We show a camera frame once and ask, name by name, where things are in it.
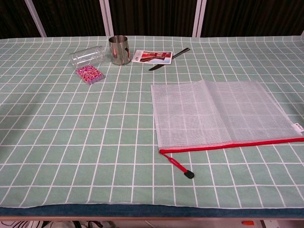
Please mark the clear red-zip plastic bag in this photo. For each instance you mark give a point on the clear red-zip plastic bag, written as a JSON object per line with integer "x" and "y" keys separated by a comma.
{"x": 190, "y": 114}

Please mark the steel table knife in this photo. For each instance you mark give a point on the steel table knife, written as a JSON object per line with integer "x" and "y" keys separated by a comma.
{"x": 155, "y": 67}

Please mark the picture postcard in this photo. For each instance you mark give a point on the picture postcard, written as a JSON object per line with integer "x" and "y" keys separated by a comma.
{"x": 152, "y": 57}

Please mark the stainless steel cup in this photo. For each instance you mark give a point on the stainless steel cup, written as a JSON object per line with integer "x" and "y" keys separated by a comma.
{"x": 118, "y": 53}

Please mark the green checked tablecloth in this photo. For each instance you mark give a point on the green checked tablecloth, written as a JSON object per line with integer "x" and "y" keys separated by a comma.
{"x": 71, "y": 130}

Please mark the black pleated curtain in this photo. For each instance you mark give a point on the black pleated curtain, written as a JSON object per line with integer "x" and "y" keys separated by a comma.
{"x": 152, "y": 16}

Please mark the dark blue under cloth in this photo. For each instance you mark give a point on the dark blue under cloth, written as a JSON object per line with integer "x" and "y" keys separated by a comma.
{"x": 142, "y": 211}

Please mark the small orange part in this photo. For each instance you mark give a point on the small orange part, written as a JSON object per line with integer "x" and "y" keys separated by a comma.
{"x": 247, "y": 222}

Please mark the white aluminium frame post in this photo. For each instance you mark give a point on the white aluminium frame post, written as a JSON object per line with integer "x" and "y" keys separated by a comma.
{"x": 35, "y": 19}
{"x": 199, "y": 19}
{"x": 106, "y": 19}

